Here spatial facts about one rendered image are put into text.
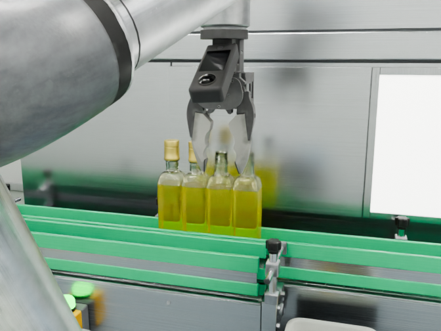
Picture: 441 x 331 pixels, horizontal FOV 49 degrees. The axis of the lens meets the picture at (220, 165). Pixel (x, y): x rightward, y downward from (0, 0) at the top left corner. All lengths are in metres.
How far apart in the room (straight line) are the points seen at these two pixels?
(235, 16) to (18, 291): 0.45
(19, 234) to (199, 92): 0.30
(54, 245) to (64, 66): 0.86
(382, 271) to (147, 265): 0.47
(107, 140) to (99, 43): 1.03
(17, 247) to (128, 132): 0.86
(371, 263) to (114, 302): 0.54
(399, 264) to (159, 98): 0.68
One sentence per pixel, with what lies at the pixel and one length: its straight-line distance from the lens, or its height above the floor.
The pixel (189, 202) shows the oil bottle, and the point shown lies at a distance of 1.08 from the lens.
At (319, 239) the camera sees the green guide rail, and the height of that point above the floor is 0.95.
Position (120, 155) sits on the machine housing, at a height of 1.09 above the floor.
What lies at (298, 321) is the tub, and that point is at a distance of 1.01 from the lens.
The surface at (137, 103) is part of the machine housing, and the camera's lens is 1.28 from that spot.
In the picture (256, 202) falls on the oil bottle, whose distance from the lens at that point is 1.04.
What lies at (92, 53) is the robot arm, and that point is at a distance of 0.31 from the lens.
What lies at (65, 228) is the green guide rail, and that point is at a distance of 1.20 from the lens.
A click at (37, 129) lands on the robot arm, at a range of 0.31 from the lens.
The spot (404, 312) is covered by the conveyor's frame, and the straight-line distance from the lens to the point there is 1.06.
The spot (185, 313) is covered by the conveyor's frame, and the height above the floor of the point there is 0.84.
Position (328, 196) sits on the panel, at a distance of 1.16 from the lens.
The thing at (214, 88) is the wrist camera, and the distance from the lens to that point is 0.64.
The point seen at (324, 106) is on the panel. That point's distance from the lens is 1.13.
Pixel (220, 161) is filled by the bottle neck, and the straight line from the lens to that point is 1.04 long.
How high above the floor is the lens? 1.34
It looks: 13 degrees down
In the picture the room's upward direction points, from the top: straight up
